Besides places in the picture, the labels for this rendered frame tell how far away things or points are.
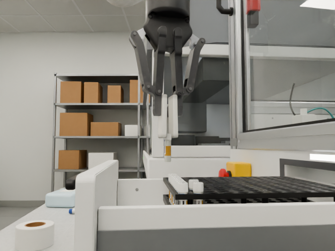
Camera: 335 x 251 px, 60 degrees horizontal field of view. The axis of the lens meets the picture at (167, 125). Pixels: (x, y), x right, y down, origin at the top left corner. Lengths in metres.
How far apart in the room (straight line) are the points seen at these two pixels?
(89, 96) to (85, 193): 4.05
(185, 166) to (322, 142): 0.81
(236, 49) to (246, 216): 0.65
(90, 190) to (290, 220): 0.20
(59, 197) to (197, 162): 0.57
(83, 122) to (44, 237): 3.77
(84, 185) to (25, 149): 4.85
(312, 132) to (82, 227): 0.38
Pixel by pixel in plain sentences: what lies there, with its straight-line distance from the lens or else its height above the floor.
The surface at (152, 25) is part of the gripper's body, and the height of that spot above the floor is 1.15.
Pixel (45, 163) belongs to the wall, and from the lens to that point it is 5.00.
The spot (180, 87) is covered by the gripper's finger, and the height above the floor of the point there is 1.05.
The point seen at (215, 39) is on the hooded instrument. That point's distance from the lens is 1.34.
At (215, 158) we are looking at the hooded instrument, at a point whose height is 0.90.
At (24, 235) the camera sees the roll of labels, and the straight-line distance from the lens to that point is 0.63.
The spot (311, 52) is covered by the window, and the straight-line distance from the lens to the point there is 0.58.
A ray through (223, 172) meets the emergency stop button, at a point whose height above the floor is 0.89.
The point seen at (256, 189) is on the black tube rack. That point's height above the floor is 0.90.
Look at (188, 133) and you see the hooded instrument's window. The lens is 1.26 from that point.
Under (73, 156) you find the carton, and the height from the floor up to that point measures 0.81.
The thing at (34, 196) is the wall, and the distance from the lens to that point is 5.12.
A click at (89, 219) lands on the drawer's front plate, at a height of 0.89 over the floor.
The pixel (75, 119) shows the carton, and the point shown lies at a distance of 4.38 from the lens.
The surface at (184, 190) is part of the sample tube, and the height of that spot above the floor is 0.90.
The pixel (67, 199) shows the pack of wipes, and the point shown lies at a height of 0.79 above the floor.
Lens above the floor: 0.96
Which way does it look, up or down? 4 degrees up
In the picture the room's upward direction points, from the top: straight up
